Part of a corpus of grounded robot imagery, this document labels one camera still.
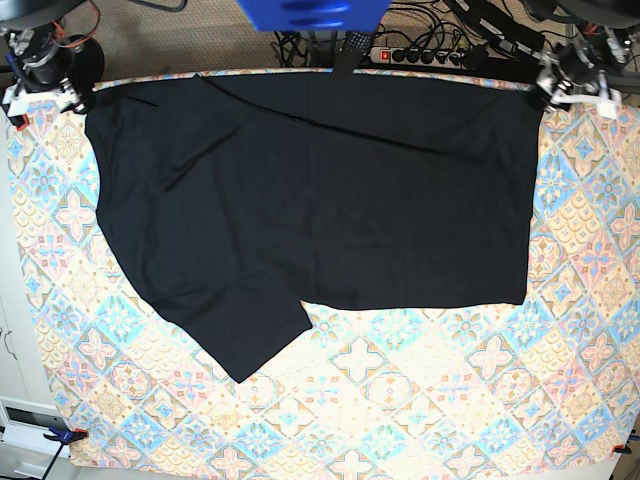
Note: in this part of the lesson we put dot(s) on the white cabinet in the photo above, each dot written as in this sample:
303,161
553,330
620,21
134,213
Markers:
24,377

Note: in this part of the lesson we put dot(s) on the blue clamp bottom left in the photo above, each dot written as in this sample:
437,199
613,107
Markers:
65,436

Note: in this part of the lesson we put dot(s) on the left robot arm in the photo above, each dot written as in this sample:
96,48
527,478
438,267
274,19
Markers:
607,30

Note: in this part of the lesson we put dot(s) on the black power strip red switch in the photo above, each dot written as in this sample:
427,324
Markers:
468,59

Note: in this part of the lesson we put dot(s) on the black T-shirt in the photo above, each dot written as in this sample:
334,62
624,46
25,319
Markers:
231,202

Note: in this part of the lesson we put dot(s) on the orange clamp bottom right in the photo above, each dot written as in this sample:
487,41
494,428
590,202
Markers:
622,449

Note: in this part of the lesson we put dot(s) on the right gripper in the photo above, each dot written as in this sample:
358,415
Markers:
42,61

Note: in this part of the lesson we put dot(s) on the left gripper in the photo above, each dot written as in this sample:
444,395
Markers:
567,73

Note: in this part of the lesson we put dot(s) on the patterned tablecloth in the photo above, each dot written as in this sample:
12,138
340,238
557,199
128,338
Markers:
483,392

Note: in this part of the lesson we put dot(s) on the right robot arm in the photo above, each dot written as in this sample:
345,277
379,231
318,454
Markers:
89,56

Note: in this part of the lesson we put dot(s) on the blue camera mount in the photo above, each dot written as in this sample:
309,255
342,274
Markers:
314,15

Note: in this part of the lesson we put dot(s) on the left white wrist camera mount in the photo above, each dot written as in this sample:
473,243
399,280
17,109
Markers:
607,101

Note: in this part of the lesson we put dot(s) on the red clamp top left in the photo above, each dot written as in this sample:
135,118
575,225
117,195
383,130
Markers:
19,122

